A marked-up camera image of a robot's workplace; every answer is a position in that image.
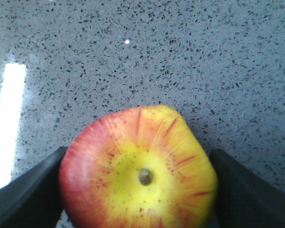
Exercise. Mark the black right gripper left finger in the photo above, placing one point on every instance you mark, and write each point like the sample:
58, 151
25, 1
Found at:
33, 199

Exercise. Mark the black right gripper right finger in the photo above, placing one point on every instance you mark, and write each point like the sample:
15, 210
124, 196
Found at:
244, 199

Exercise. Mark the red yellow apple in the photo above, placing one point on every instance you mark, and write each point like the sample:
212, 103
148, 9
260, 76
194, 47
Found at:
138, 168

